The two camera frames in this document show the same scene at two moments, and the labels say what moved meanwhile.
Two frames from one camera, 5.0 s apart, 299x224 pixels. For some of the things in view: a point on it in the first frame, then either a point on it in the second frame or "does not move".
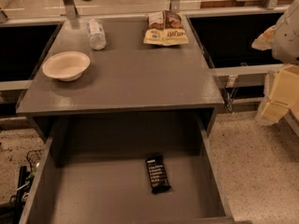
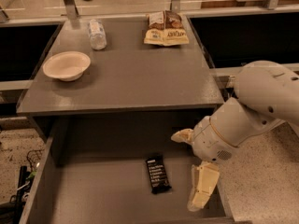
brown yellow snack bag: [165, 28] does not move
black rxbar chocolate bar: [158, 175] does not move
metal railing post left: [69, 2] does not move
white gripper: [287, 37] to [209, 139]
